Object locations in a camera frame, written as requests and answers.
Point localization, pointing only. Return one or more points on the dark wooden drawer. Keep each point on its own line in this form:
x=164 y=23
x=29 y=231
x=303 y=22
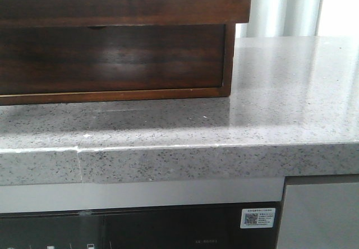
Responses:
x=61 y=13
x=112 y=58

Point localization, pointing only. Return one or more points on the dark wooden drawer cabinet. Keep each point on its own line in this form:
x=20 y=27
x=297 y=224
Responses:
x=228 y=64

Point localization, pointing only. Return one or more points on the black built-in appliance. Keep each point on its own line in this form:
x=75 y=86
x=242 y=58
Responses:
x=180 y=226

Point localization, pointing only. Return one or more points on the white QR code sticker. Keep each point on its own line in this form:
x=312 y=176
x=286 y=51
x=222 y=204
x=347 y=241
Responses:
x=257 y=218

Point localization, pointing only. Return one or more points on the white pleated curtain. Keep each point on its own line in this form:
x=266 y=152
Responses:
x=271 y=18

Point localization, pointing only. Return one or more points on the grey cabinet door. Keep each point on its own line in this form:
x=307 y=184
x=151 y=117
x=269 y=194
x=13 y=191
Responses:
x=319 y=212

